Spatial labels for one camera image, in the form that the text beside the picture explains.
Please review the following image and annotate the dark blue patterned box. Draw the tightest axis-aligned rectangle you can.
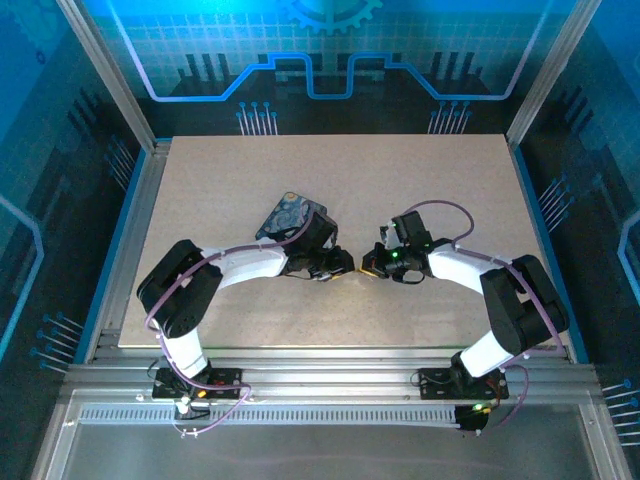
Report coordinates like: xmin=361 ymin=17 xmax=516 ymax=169
xmin=254 ymin=192 xmax=329 ymax=242

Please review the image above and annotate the blue edge strip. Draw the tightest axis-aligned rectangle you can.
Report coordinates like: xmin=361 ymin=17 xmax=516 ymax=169
xmin=73 ymin=147 xmax=151 ymax=364
xmin=513 ymin=144 xmax=591 ymax=364

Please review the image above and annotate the grey metal lower tray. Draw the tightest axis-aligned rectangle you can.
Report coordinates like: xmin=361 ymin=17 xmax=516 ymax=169
xmin=29 ymin=389 xmax=634 ymax=480

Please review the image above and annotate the black base connector housing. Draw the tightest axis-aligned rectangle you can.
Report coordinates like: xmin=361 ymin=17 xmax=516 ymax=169
xmin=454 ymin=402 xmax=496 ymax=434

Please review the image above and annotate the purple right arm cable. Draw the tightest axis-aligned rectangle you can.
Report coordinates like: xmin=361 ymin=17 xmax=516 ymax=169
xmin=402 ymin=199 xmax=564 ymax=436

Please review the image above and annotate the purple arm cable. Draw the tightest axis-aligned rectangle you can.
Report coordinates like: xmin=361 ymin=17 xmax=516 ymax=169
xmin=143 ymin=205 xmax=317 ymax=437
xmin=402 ymin=199 xmax=564 ymax=436

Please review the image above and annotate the aluminium frame cross beam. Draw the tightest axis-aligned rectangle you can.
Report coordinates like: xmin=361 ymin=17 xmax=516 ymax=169
xmin=62 ymin=347 xmax=604 ymax=401

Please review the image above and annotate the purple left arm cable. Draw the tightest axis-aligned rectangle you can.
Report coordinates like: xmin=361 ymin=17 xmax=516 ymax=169
xmin=143 ymin=205 xmax=317 ymax=437

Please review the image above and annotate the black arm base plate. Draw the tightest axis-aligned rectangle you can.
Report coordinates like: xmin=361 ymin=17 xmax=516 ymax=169
xmin=417 ymin=367 xmax=510 ymax=401
xmin=152 ymin=367 xmax=245 ymax=400

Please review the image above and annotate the slotted grey cable duct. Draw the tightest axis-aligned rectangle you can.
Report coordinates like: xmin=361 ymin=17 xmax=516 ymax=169
xmin=78 ymin=405 xmax=464 ymax=427

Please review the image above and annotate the aluminium side rail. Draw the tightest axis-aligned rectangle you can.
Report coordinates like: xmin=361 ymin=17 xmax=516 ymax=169
xmin=82 ymin=141 xmax=174 ymax=364

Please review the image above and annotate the aluminium frame post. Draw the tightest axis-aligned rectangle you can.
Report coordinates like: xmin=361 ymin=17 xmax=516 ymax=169
xmin=505 ymin=0 xmax=604 ymax=147
xmin=55 ymin=0 xmax=160 ymax=154

